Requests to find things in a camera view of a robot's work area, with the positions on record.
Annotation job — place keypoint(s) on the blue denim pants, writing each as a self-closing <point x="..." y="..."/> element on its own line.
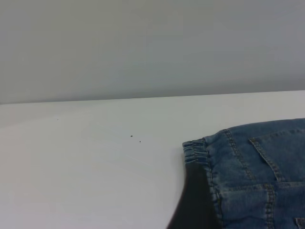
<point x="250" y="171"/>

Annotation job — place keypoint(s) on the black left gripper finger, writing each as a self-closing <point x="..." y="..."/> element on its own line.
<point x="195" y="205"/>

